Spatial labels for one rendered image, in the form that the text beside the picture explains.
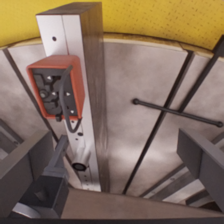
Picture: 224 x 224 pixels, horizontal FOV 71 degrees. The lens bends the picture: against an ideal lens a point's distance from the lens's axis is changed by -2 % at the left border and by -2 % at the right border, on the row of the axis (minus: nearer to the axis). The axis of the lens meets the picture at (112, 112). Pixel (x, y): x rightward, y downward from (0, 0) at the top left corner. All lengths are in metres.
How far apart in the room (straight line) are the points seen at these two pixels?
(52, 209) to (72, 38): 0.46
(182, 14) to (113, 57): 0.54
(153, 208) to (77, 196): 0.36
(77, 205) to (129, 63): 0.78
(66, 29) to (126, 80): 0.56
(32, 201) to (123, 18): 1.12
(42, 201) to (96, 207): 0.58
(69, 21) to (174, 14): 0.82
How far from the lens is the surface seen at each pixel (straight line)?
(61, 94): 0.40
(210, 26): 1.32
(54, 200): 0.28
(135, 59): 0.95
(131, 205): 0.86
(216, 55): 1.01
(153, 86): 1.04
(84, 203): 0.86
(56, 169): 0.32
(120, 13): 1.21
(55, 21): 0.57
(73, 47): 0.57
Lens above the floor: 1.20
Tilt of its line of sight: 50 degrees down
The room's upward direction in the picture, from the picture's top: 169 degrees counter-clockwise
